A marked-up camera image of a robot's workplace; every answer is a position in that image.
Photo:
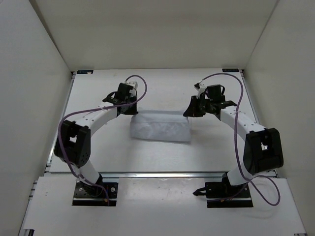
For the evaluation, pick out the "white skirt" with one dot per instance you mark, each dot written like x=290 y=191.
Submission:
x=159 y=125

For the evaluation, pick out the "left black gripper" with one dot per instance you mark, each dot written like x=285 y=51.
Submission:
x=133 y=110

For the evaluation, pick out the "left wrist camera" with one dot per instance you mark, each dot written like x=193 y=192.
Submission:
x=134 y=84

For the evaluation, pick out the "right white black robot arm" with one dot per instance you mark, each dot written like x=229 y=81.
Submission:
x=262 y=149

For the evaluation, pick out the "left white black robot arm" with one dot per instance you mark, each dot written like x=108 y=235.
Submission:
x=73 y=144

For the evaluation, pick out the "left blue table label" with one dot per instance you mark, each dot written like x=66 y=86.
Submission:
x=84 y=72

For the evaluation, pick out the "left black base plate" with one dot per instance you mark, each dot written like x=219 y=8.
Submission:
x=91 y=196

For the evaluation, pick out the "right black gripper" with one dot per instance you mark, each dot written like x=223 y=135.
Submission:
x=193 y=111

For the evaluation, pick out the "blue table label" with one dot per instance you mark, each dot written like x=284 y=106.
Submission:
x=84 y=72
x=230 y=70

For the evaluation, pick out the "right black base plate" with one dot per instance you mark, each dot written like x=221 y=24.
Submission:
x=223 y=195

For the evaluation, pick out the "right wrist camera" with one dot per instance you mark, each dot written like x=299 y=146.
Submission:
x=200 y=87

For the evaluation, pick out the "right blue table label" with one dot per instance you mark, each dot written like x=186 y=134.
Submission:
x=230 y=70

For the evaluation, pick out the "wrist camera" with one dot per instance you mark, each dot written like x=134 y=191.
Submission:
x=200 y=87
x=134 y=84

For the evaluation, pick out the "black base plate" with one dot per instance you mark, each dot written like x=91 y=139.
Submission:
x=91 y=196
x=223 y=195

